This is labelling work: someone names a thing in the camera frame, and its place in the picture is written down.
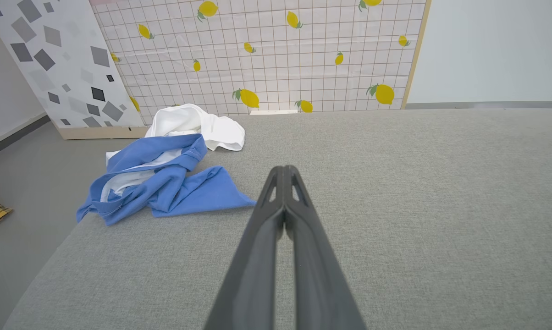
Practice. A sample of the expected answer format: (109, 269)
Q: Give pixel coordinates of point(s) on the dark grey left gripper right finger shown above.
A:
(319, 270)

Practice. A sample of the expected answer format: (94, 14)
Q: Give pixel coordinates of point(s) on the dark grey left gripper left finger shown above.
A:
(253, 266)

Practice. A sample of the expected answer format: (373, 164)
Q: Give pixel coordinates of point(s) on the grey fabric sofa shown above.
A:
(395, 220)

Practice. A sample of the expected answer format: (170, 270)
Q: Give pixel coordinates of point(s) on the lemon print grid board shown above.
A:
(276, 55)

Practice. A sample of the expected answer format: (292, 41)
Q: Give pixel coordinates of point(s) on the blue and white shirt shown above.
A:
(175, 183)

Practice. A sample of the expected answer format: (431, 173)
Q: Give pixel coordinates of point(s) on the grey terrazzo pattern board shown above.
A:
(60, 59)

